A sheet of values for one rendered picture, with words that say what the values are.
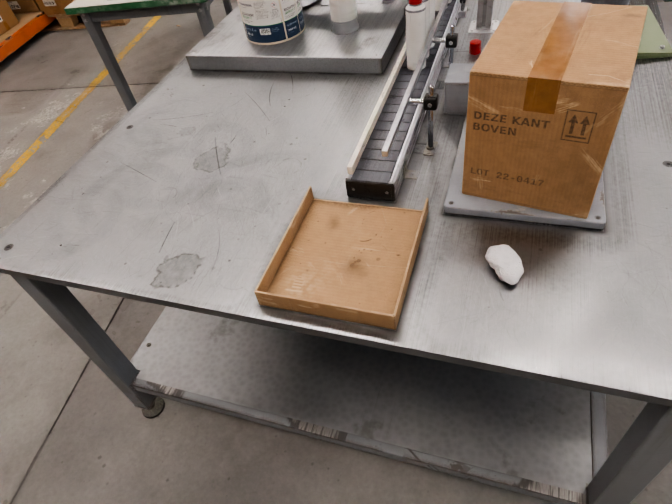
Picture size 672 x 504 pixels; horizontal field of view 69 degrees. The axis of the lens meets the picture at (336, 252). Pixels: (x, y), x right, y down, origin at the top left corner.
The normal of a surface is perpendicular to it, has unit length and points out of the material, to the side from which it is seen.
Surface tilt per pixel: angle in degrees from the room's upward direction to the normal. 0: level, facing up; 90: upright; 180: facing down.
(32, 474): 0
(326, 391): 1
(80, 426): 0
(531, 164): 90
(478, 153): 90
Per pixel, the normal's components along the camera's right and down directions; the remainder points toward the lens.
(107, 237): -0.14, -0.68
